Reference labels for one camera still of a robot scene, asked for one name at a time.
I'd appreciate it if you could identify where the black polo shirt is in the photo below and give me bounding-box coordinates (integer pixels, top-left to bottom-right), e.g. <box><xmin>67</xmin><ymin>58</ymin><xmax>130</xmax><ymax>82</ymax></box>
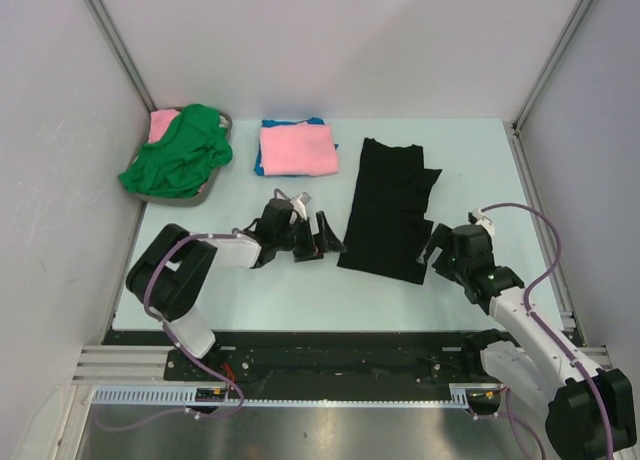
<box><xmin>337</xmin><ymin>138</ymin><xmax>442</xmax><ymax>285</ymax></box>

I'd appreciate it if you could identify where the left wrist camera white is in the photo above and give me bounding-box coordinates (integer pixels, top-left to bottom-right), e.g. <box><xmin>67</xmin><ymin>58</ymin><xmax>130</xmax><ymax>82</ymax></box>
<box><xmin>273</xmin><ymin>188</ymin><xmax>311</xmax><ymax>220</ymax></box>

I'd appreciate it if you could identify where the aluminium frame post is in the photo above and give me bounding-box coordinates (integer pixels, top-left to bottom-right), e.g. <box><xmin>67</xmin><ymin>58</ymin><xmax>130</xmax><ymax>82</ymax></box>
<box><xmin>83</xmin><ymin>0</ymin><xmax>157</xmax><ymax>112</ymax></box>
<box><xmin>513</xmin><ymin>0</ymin><xmax>607</xmax><ymax>131</ymax></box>

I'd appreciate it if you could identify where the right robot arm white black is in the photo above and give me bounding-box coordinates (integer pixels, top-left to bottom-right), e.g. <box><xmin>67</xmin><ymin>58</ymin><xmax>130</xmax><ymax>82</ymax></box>
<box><xmin>417</xmin><ymin>221</ymin><xmax>637</xmax><ymax>459</ymax></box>

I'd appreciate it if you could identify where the folded pink t shirt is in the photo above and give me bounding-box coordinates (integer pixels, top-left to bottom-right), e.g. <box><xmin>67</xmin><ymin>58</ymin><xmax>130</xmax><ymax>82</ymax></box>
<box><xmin>258</xmin><ymin>122</ymin><xmax>341</xmax><ymax>177</ymax></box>

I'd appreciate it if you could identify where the left aluminium frame post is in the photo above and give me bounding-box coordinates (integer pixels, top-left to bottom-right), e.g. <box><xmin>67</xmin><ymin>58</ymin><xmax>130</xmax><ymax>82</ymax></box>
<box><xmin>83</xmin><ymin>0</ymin><xmax>157</xmax><ymax>112</ymax></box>

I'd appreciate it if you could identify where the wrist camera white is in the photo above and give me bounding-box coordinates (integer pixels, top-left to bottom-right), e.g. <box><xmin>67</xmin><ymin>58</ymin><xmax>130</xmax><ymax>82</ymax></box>
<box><xmin>273</xmin><ymin>188</ymin><xmax>311</xmax><ymax>220</ymax></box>
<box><xmin>468</xmin><ymin>208</ymin><xmax>496</xmax><ymax>237</ymax></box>

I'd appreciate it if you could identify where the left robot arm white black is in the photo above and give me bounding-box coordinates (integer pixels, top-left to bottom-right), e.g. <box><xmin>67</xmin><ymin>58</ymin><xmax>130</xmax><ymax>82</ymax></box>
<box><xmin>125</xmin><ymin>193</ymin><xmax>346</xmax><ymax>380</ymax></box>

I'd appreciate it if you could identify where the pink t shirt in tray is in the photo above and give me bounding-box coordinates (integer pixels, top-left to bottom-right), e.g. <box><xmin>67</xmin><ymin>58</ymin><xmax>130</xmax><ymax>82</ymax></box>
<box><xmin>148</xmin><ymin>109</ymin><xmax>180</xmax><ymax>143</ymax></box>

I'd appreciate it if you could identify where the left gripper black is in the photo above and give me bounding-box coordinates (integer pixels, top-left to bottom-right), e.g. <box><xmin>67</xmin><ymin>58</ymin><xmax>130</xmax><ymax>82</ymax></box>
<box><xmin>275</xmin><ymin>212</ymin><xmax>345</xmax><ymax>263</ymax></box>

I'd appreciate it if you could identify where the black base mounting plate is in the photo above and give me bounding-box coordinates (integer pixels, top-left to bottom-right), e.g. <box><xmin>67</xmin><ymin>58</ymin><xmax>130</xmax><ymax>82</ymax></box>
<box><xmin>104</xmin><ymin>330</ymin><xmax>501</xmax><ymax>403</ymax></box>

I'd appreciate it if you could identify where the folded blue t shirt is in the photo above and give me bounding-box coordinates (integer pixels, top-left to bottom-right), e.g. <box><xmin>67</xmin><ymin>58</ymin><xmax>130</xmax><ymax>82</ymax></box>
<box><xmin>253</xmin><ymin>117</ymin><xmax>341</xmax><ymax>178</ymax></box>

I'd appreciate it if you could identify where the grey slotted cable duct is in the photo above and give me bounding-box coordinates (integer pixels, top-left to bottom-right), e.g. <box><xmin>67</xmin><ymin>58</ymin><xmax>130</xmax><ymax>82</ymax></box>
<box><xmin>92</xmin><ymin>383</ymin><xmax>506</xmax><ymax>410</ymax></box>

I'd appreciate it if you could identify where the green t shirt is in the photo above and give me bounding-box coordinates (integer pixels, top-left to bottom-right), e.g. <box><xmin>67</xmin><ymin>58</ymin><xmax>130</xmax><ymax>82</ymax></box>
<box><xmin>117</xmin><ymin>103</ymin><xmax>235</xmax><ymax>199</ymax></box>

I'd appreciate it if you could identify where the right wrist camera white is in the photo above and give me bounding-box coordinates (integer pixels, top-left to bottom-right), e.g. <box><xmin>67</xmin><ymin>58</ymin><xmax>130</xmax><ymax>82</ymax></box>
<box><xmin>468</xmin><ymin>208</ymin><xmax>496</xmax><ymax>237</ymax></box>

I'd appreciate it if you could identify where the right aluminium frame post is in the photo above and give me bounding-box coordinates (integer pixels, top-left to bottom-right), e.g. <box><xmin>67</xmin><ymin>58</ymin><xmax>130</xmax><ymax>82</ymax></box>
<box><xmin>513</xmin><ymin>0</ymin><xmax>607</xmax><ymax>131</ymax></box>

